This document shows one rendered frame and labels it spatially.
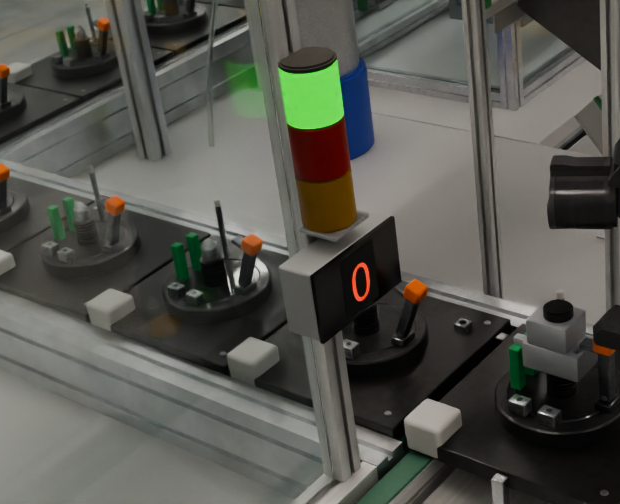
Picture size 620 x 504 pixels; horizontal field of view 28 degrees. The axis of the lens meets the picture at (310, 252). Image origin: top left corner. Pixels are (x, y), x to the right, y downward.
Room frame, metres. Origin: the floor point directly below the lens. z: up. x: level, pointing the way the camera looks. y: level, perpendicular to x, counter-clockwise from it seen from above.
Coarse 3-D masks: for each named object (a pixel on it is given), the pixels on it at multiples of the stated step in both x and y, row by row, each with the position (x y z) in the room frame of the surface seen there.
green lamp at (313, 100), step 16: (336, 64) 0.99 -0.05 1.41; (288, 80) 0.98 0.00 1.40; (304, 80) 0.97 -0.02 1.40; (320, 80) 0.97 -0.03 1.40; (336, 80) 0.98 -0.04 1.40; (288, 96) 0.98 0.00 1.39; (304, 96) 0.97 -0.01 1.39; (320, 96) 0.97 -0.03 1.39; (336, 96) 0.98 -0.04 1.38; (288, 112) 0.99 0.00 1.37; (304, 112) 0.97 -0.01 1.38; (320, 112) 0.97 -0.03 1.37; (336, 112) 0.98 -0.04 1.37; (304, 128) 0.98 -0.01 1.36
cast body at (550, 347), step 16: (544, 304) 1.08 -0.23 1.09; (560, 304) 1.06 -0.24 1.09; (528, 320) 1.05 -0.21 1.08; (544, 320) 1.05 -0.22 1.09; (560, 320) 1.04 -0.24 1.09; (576, 320) 1.04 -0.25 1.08; (528, 336) 1.05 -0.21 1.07; (544, 336) 1.04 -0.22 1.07; (560, 336) 1.03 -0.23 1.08; (576, 336) 1.04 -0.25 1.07; (592, 336) 1.05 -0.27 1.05; (528, 352) 1.05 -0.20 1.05; (544, 352) 1.04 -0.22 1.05; (560, 352) 1.03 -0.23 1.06; (576, 352) 1.03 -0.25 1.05; (592, 352) 1.04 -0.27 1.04; (544, 368) 1.04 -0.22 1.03; (560, 368) 1.03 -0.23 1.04; (576, 368) 1.02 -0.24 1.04
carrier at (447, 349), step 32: (384, 320) 1.24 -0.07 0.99; (416, 320) 1.23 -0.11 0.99; (448, 320) 1.25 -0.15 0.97; (480, 320) 1.24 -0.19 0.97; (352, 352) 1.17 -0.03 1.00; (384, 352) 1.18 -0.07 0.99; (416, 352) 1.18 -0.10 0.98; (448, 352) 1.19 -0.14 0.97; (480, 352) 1.19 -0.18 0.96; (352, 384) 1.15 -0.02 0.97; (384, 384) 1.14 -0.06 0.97; (416, 384) 1.13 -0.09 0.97; (448, 384) 1.14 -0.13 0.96; (384, 416) 1.08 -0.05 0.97
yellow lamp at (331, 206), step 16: (304, 192) 0.98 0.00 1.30; (320, 192) 0.97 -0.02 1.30; (336, 192) 0.97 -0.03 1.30; (352, 192) 0.99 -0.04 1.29; (304, 208) 0.98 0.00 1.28; (320, 208) 0.97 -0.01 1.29; (336, 208) 0.97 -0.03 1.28; (352, 208) 0.98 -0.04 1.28; (304, 224) 0.99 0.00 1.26; (320, 224) 0.97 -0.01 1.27; (336, 224) 0.97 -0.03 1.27
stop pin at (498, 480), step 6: (498, 474) 0.97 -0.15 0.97; (492, 480) 0.96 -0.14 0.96; (498, 480) 0.96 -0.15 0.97; (504, 480) 0.96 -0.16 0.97; (492, 486) 0.96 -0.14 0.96; (498, 486) 0.96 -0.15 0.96; (504, 486) 0.96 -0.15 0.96; (492, 492) 0.96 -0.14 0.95; (498, 492) 0.96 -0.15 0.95; (504, 492) 0.96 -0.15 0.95; (498, 498) 0.96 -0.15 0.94; (504, 498) 0.96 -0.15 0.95
